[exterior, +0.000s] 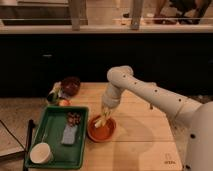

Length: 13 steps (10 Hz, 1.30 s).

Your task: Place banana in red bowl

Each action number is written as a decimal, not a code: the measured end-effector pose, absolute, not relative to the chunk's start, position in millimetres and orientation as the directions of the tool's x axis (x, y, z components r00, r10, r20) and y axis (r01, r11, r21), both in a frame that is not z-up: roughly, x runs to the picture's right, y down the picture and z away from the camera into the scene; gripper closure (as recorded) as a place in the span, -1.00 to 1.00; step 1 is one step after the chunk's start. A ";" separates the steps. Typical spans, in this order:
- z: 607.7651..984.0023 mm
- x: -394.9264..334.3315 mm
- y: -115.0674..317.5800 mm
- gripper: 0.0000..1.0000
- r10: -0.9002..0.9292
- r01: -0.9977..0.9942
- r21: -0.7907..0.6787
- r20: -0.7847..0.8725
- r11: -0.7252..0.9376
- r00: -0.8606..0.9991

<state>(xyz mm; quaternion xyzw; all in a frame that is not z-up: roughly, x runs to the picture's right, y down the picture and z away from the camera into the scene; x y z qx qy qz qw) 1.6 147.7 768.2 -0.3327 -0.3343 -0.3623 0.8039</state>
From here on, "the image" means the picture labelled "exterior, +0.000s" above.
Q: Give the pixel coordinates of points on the brown pinecone object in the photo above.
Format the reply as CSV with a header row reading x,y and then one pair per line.
x,y
73,119

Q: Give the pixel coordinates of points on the grey blue sponge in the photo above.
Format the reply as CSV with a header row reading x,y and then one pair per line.
x,y
69,135

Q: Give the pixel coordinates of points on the yellow banana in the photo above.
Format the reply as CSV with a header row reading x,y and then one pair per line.
x,y
102,119

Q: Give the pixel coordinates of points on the green plastic tray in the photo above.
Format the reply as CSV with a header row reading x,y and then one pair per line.
x,y
50,130

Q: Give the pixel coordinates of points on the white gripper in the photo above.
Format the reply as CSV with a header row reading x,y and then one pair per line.
x,y
112,96

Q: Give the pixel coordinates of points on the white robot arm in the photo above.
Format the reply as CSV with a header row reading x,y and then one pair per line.
x,y
196,116

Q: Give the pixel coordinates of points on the dark red bowl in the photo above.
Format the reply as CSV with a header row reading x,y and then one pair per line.
x,y
71,85

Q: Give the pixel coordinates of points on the orange fruit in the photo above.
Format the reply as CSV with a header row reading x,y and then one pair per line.
x,y
64,102

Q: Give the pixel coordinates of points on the white cup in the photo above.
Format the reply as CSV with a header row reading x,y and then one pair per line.
x,y
41,153

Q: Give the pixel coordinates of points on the black tool handle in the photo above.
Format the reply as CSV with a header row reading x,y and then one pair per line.
x,y
30,128

